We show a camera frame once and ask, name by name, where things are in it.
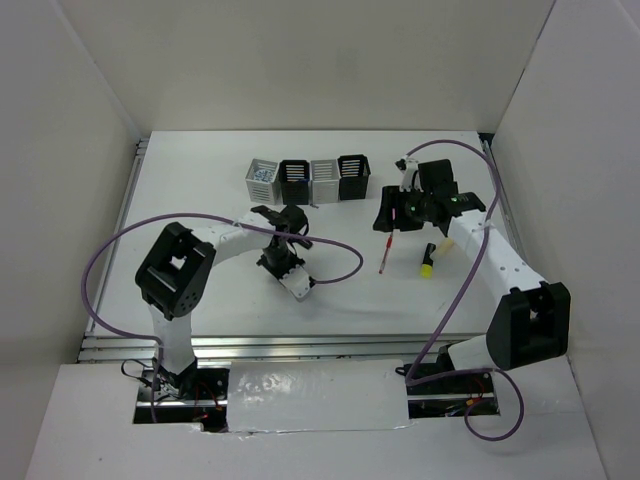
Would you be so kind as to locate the black slotted container left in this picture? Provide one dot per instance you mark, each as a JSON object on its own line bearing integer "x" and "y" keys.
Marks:
{"x": 294, "y": 177}

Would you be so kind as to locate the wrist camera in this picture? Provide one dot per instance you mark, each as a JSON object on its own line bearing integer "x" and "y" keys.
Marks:
{"x": 298, "y": 283}
{"x": 409, "y": 167}

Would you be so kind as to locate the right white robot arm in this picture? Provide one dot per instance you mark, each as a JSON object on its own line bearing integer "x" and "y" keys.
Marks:
{"x": 531, "y": 320}

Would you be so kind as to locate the silver slotted container right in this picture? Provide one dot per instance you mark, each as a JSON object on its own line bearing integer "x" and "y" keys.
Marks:
{"x": 325, "y": 180}

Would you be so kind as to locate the silver foil sheet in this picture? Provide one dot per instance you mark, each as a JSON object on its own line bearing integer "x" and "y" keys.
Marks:
{"x": 316, "y": 396}

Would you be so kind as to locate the black slotted container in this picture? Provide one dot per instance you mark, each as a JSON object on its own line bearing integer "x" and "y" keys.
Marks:
{"x": 354, "y": 173}
{"x": 294, "y": 177}

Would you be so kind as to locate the black slotted container right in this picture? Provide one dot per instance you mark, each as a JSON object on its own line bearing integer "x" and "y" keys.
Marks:
{"x": 354, "y": 173}

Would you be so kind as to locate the blue patterned tape roll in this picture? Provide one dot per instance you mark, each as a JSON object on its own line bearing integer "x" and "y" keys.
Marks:
{"x": 263, "y": 175}

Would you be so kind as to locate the red gel pen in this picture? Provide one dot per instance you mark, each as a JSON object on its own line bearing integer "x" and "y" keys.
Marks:
{"x": 386, "y": 252}

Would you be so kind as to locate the silver slotted container left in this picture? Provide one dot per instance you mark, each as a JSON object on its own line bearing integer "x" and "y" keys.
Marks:
{"x": 259, "y": 192}

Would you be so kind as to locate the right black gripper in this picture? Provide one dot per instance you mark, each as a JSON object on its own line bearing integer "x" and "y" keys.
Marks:
{"x": 392, "y": 198}

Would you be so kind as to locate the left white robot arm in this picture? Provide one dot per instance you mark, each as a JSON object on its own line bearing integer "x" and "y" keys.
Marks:
{"x": 173, "y": 276}

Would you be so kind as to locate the pale yellow highlighter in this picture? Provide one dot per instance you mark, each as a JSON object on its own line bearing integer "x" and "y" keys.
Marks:
{"x": 444, "y": 247}

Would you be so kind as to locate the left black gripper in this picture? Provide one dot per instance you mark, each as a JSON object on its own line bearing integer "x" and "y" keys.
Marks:
{"x": 295, "y": 261}

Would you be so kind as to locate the black yellow highlighter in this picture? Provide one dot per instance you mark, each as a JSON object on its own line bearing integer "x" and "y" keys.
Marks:
{"x": 426, "y": 269}

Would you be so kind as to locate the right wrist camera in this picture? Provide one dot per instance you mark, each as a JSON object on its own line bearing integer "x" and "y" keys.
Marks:
{"x": 409, "y": 167}

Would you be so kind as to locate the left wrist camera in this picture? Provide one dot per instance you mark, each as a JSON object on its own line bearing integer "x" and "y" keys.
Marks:
{"x": 298, "y": 283}

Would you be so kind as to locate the silver slotted container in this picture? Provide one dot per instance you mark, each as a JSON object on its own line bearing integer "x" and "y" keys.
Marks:
{"x": 325, "y": 180}
{"x": 259, "y": 192}

